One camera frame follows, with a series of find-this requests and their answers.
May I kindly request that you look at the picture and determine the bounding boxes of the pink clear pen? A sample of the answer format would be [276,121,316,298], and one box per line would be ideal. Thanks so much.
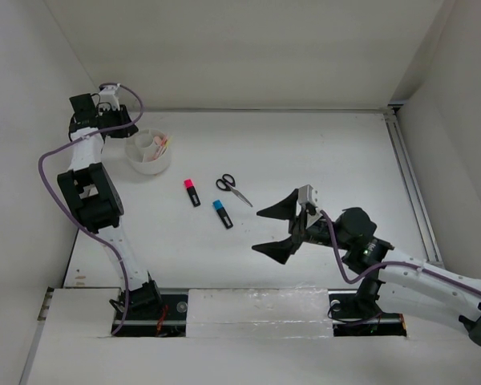
[153,136,168,160]

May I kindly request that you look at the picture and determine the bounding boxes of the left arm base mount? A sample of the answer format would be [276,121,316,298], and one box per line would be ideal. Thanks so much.
[114,289,189,338]

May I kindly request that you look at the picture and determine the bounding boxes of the black handled scissors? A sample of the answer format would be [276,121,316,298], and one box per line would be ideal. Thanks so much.
[216,173,253,208]

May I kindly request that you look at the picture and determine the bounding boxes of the aluminium frame rail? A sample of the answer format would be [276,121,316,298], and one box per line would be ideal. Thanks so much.
[383,104,445,268]

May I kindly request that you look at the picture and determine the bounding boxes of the yellow clear pen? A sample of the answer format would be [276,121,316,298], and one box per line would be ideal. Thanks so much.
[160,136,172,155]

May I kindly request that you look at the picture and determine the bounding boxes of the white round divided container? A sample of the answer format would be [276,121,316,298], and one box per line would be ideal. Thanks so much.
[124,128,172,176]

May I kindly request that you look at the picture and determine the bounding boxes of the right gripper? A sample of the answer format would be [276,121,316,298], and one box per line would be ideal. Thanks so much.
[252,188,351,264]

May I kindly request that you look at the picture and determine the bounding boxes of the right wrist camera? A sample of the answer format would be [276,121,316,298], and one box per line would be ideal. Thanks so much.
[297,184,318,216]

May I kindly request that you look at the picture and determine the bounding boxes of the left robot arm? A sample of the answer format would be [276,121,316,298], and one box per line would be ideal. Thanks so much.
[57,87,164,318]

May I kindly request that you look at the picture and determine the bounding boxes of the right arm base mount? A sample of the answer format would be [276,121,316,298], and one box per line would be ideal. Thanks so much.
[327,278,407,337]

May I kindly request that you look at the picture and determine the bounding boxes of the pink cap black highlighter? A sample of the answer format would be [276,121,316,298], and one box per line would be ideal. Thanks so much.
[184,179,201,207]

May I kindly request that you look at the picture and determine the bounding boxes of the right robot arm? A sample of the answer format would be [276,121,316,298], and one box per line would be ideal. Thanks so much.
[253,184,481,347]

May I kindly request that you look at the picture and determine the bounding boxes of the blue cap black highlighter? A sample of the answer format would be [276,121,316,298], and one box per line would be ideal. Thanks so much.
[212,200,233,229]

